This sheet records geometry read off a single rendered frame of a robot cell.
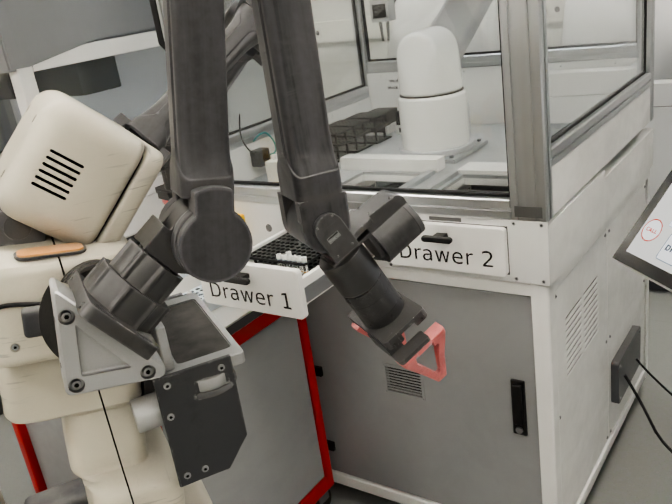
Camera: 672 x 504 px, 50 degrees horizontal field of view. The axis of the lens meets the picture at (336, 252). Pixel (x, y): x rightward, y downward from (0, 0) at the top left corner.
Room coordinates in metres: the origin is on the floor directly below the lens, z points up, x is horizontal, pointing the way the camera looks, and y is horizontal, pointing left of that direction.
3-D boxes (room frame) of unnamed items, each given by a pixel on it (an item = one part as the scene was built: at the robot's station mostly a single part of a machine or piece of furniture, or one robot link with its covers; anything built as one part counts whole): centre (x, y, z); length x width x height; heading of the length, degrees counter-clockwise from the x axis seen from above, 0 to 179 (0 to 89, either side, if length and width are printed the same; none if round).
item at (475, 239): (1.54, -0.25, 0.87); 0.29 x 0.02 x 0.11; 53
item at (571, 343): (2.08, -0.33, 0.40); 1.03 x 0.95 x 0.80; 53
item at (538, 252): (2.09, -0.32, 0.87); 1.02 x 0.95 x 0.14; 53
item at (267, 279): (1.47, 0.20, 0.87); 0.29 x 0.02 x 0.11; 53
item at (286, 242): (1.63, 0.08, 0.87); 0.22 x 0.18 x 0.06; 143
